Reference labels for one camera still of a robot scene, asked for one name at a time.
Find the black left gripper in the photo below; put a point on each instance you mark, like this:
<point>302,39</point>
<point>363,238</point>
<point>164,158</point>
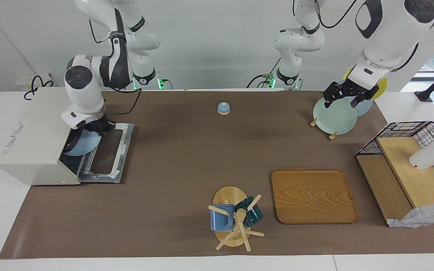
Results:
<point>352,89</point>

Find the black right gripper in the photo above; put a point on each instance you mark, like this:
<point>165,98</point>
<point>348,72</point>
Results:
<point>102,126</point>

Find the glass oven door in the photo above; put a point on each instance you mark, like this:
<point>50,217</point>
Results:
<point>121,150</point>

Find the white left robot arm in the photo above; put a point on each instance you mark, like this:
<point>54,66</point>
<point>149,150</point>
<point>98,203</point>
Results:
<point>390,34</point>

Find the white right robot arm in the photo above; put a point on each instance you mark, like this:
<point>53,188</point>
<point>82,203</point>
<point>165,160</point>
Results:
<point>89,86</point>

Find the cream toaster oven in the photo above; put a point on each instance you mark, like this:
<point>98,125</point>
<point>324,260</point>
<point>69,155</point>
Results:
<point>32,143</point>

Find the pale green plate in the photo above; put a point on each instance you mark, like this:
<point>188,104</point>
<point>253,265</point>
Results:
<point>333,118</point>

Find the light blue racked plate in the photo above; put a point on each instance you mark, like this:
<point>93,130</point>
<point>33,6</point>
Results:
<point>364,108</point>

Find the wooden plate rack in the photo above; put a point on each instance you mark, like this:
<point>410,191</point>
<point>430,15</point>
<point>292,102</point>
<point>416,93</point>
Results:
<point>332,136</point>

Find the yellow plate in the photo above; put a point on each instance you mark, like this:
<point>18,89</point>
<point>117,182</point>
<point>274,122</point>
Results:
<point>382,84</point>

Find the brown table mat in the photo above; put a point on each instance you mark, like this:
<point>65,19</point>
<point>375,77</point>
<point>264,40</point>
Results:
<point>187,169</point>

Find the wooden serving tray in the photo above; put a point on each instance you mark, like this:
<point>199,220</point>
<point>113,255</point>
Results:
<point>311,195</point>

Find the white cup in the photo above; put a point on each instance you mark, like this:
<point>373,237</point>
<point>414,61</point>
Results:
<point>426,158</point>

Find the wooden step shelf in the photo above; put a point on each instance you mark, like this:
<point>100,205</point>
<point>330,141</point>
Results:
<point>416,180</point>

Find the small blue bell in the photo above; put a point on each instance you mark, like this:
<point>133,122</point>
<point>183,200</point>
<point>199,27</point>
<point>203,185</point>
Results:
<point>223,109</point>

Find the white patterned cloth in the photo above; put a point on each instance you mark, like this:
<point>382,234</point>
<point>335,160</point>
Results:
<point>420,216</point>

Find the dark green ceramic mug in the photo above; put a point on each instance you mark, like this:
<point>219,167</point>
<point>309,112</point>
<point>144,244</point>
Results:
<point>254,216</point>

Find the wooden mug tree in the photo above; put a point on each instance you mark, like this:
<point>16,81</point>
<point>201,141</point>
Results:
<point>230,195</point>

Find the blue ceramic mug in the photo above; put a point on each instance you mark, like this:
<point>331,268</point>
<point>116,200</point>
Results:
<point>220,220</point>

